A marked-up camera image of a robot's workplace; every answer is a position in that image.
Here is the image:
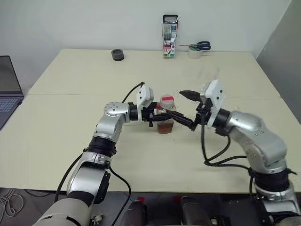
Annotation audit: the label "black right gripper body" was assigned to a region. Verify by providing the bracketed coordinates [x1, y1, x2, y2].
[196, 94, 213, 127]

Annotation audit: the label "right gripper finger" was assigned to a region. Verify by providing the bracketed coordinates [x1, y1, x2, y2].
[179, 89, 203, 103]
[167, 111, 198, 132]

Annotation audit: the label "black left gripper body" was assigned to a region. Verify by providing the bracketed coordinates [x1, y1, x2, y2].
[142, 101, 158, 128]

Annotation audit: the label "clear bottle with red label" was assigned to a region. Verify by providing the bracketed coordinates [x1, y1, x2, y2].
[157, 94, 177, 135]

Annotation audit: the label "white tape roll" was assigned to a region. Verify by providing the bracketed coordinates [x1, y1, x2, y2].
[187, 45, 204, 60]

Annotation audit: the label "marker pen box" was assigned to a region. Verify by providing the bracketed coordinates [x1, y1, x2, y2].
[162, 14, 179, 59]

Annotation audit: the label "dark rounded shape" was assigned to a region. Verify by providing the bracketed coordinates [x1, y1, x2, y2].
[179, 196, 213, 226]
[127, 199, 148, 226]

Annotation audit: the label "dark grey laptop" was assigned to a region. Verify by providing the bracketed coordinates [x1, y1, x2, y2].
[0, 55, 24, 130]

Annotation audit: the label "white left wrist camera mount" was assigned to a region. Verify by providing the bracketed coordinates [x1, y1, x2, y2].
[136, 84, 155, 121]

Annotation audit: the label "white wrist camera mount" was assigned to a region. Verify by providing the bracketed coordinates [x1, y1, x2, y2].
[136, 84, 155, 121]
[203, 79, 226, 129]

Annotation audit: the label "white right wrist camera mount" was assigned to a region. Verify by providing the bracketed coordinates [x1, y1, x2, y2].
[203, 79, 226, 129]

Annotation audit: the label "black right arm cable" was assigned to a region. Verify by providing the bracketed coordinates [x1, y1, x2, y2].
[200, 122, 256, 196]

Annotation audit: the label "blue handled scissors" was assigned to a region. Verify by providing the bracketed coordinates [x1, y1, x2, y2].
[179, 41, 211, 51]

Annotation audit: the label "white cable bundle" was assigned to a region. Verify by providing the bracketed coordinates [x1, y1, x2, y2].
[0, 187, 24, 218]

